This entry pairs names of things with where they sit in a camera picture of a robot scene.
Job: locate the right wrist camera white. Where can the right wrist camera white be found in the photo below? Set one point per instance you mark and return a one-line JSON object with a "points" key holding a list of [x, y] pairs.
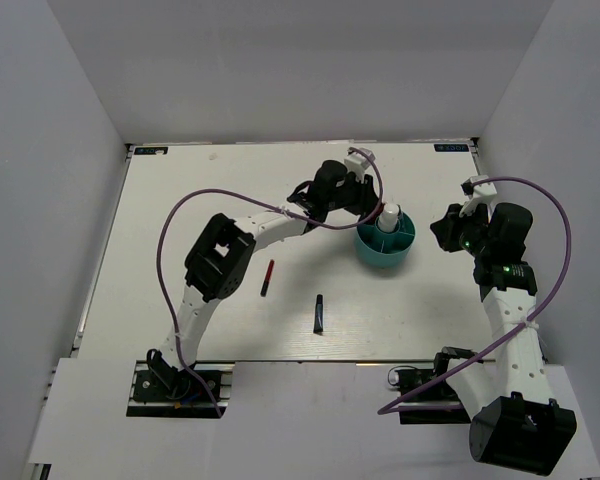
{"points": [[478, 190]]}

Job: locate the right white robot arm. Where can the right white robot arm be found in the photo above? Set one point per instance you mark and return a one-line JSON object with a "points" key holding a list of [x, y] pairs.
{"points": [[516, 421]]}

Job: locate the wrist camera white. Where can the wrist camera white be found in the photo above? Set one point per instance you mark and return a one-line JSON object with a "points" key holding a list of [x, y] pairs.
{"points": [[478, 190], [358, 161]]}

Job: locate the black mascara tube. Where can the black mascara tube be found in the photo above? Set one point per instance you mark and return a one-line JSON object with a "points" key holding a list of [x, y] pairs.
{"points": [[318, 326]]}

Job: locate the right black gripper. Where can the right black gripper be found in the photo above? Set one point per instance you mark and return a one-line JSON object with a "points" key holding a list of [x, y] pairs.
{"points": [[446, 227]]}

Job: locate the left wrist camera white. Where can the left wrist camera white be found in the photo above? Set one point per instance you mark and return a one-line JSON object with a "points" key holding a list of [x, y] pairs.
{"points": [[358, 161]]}

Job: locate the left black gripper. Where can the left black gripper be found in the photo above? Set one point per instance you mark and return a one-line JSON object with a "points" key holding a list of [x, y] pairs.
{"points": [[368, 200]]}

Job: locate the white cap toner bottle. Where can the white cap toner bottle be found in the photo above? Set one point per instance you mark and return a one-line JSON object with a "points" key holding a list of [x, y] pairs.
{"points": [[388, 218]]}

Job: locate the right table corner label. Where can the right table corner label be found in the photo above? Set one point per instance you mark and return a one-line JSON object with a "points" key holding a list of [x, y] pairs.
{"points": [[451, 147]]}

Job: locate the left table corner label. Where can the left table corner label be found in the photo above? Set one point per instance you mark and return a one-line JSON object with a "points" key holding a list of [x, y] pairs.
{"points": [[150, 151]]}

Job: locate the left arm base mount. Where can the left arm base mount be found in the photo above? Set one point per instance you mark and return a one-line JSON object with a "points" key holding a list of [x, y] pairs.
{"points": [[160, 391]]}

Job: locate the teal round organizer cup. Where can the teal round organizer cup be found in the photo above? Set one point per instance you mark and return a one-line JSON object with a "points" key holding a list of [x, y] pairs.
{"points": [[377, 249]]}

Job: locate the table corner label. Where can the table corner label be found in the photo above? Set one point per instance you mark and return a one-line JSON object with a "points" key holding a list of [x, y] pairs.
{"points": [[451, 147], [150, 151]]}

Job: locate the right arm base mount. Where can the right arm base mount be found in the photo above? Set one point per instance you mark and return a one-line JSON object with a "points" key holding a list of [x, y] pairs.
{"points": [[438, 405]]}

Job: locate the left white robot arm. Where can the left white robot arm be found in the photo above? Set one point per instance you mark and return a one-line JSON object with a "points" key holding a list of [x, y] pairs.
{"points": [[217, 263]]}

